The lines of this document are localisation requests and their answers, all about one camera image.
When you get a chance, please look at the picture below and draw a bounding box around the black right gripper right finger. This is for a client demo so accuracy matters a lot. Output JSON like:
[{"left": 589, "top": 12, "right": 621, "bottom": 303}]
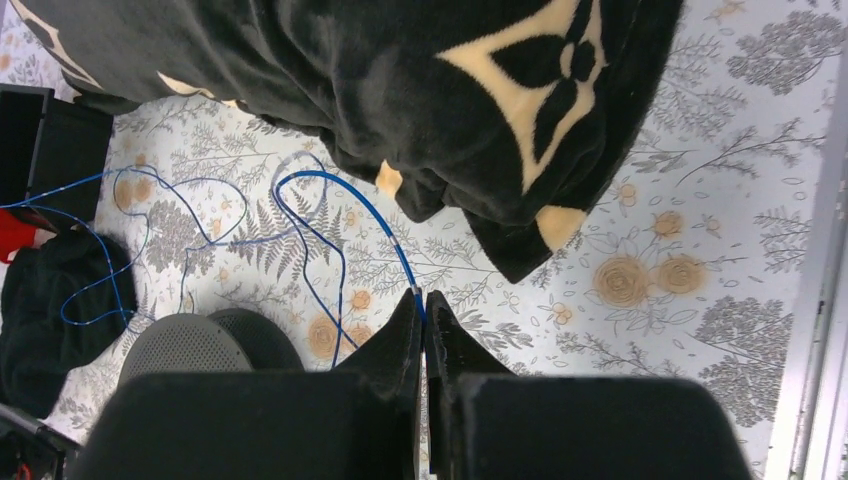
[{"left": 425, "top": 291, "right": 750, "bottom": 479}]

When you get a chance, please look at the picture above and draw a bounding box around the blue cable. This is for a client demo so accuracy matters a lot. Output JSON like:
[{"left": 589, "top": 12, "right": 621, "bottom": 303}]
[{"left": 0, "top": 150, "right": 429, "bottom": 369}]

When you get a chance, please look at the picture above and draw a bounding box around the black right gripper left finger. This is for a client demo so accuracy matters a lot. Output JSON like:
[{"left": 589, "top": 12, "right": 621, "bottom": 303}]
[{"left": 68, "top": 290, "right": 423, "bottom": 479}]

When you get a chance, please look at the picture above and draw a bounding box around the black flower-pattern plush blanket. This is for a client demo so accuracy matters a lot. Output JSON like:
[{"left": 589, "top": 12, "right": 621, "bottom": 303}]
[{"left": 13, "top": 0, "right": 684, "bottom": 283}]

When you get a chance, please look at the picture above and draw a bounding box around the floral table mat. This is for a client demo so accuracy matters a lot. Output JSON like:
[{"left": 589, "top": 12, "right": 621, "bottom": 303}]
[{"left": 96, "top": 1, "right": 847, "bottom": 443}]

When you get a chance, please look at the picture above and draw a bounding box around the black cloth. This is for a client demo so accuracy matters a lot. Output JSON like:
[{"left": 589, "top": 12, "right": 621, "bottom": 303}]
[{"left": 1, "top": 231, "right": 138, "bottom": 419}]

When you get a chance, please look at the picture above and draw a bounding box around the black plastic box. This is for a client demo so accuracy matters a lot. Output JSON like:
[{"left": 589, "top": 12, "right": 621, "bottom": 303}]
[{"left": 1, "top": 84, "right": 113, "bottom": 230}]

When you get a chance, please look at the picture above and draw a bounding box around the grey perforated spool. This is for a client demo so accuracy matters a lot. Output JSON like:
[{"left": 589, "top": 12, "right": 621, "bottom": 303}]
[{"left": 118, "top": 308, "right": 305, "bottom": 386}]

